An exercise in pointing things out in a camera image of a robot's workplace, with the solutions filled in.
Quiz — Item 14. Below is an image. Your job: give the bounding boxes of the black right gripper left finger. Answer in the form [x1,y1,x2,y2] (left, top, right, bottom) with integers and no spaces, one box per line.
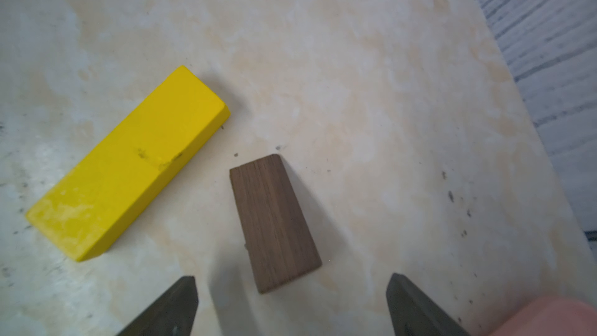
[118,275,199,336]

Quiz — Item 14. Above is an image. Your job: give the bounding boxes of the yellow rectangular block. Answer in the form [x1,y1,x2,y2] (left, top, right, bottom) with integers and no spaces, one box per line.
[26,66,230,262]

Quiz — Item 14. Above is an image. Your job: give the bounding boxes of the dark brown triangular block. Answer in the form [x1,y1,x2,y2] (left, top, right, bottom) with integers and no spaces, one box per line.
[229,154,323,294]

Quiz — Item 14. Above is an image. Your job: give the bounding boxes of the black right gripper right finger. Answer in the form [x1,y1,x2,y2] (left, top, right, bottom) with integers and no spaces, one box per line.
[386,273,470,336]

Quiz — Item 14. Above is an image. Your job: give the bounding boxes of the pink plastic tray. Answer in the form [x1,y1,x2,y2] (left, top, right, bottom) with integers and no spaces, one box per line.
[491,296,596,336]

